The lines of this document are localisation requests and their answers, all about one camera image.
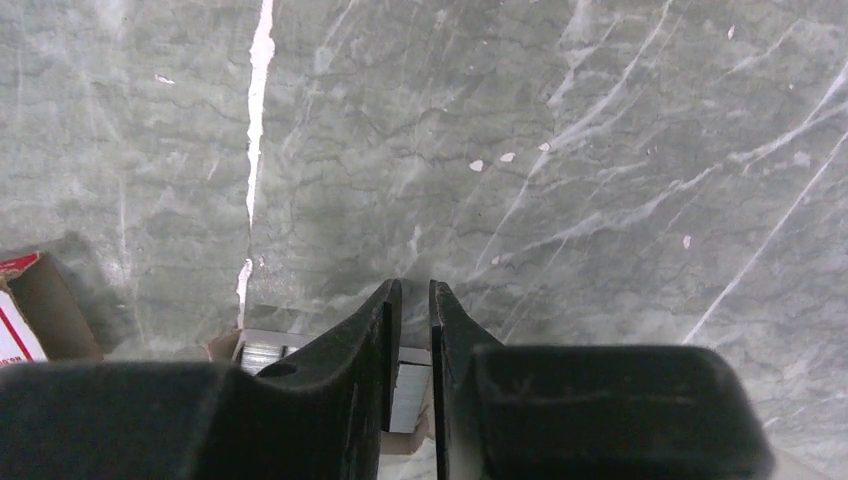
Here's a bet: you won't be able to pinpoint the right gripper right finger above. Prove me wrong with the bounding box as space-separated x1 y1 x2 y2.
429 281 776 479

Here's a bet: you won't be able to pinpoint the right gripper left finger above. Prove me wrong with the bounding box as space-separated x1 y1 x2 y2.
1 279 402 479

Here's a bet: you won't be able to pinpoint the staple tray with staples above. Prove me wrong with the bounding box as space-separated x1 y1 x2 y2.
206 329 433 455

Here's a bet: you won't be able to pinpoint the red white staple box sleeve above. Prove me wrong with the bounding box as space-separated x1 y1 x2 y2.
1 251 104 367

